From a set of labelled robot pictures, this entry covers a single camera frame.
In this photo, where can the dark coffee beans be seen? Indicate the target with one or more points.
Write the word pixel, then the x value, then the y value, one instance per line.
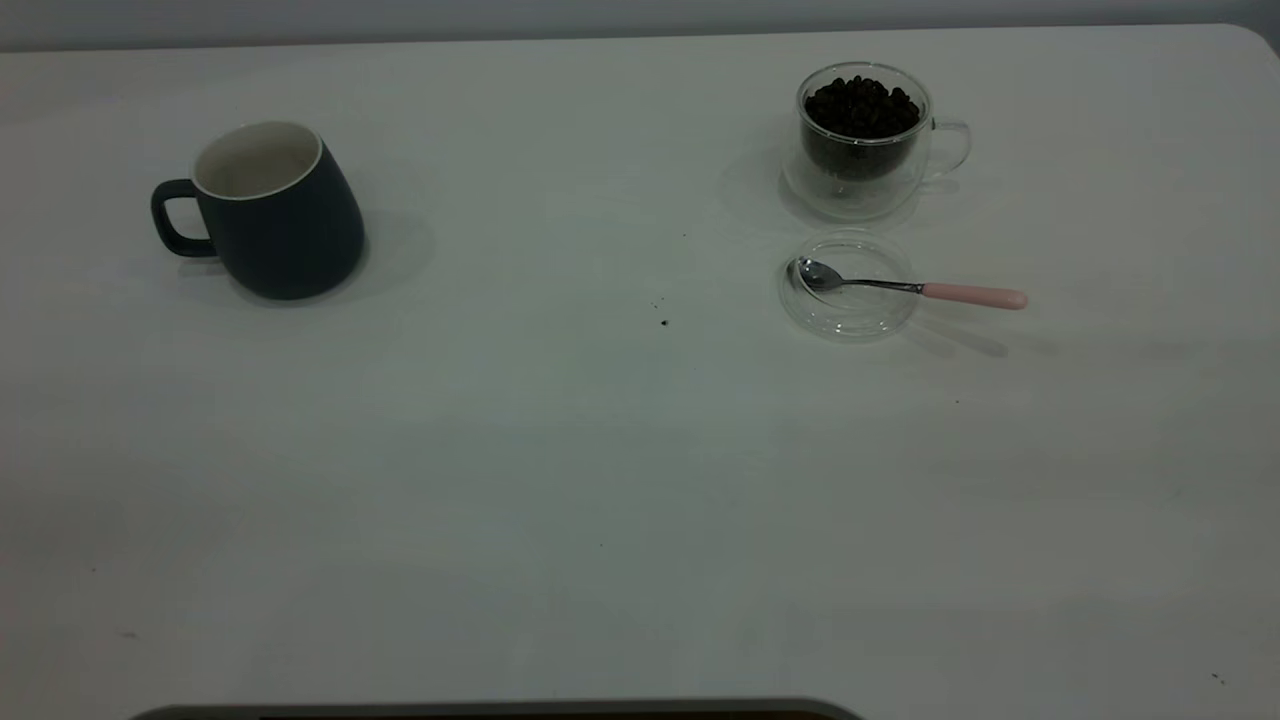
pixel 860 110

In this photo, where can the dark grey ceramic mug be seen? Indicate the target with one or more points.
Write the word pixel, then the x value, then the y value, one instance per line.
pixel 285 235

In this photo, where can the clear double-wall glass cup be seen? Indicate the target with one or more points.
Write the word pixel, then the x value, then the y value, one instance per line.
pixel 850 195

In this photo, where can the clear round glass lid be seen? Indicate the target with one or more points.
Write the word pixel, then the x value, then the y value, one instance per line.
pixel 850 318

